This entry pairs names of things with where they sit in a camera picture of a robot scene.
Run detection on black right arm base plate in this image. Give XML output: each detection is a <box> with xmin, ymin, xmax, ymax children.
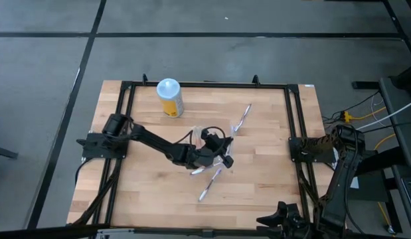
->
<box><xmin>289</xmin><ymin>135</ymin><xmax>337</xmax><ymax>164</ymax></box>

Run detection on thick white cable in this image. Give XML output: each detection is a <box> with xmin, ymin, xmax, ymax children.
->
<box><xmin>356</xmin><ymin>98</ymin><xmax>411</xmax><ymax>131</ymax></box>

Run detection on black side desk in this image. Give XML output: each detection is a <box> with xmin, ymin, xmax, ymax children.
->
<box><xmin>353</xmin><ymin>64</ymin><xmax>411</xmax><ymax>239</ymax></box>

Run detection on clear plastic bag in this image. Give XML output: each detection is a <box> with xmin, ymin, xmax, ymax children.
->
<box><xmin>230</xmin><ymin>103</ymin><xmax>253</xmax><ymax>134</ymax></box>

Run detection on clear acrylic organizer box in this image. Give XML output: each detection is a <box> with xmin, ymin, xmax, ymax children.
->
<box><xmin>190</xmin><ymin>124</ymin><xmax>235</xmax><ymax>164</ymax></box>

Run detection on yellow extension cable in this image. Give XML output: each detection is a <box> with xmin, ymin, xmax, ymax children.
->
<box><xmin>341</xmin><ymin>106</ymin><xmax>388</xmax><ymax>122</ymax></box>

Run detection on black aluminium table frame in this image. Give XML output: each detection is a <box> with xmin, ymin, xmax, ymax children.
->
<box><xmin>0</xmin><ymin>73</ymin><xmax>347</xmax><ymax>239</ymax></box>

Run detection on yellow white wipes canister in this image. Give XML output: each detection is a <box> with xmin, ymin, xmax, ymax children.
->
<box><xmin>156</xmin><ymin>78</ymin><xmax>185</xmax><ymax>119</ymax></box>

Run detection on yellow floor cable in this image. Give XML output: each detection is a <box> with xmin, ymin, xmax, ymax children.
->
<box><xmin>373</xmin><ymin>133</ymin><xmax>397</xmax><ymax>230</ymax></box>

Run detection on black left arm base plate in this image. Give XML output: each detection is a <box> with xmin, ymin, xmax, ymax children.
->
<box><xmin>76</xmin><ymin>131</ymin><xmax>129</xmax><ymax>159</ymax></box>

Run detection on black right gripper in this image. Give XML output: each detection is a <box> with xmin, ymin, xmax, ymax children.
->
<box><xmin>256</xmin><ymin>201</ymin><xmax>314</xmax><ymax>239</ymax></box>

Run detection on black floor stand foot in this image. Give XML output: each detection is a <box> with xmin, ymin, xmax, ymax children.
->
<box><xmin>0</xmin><ymin>144</ymin><xmax>19</xmax><ymax>159</ymax></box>

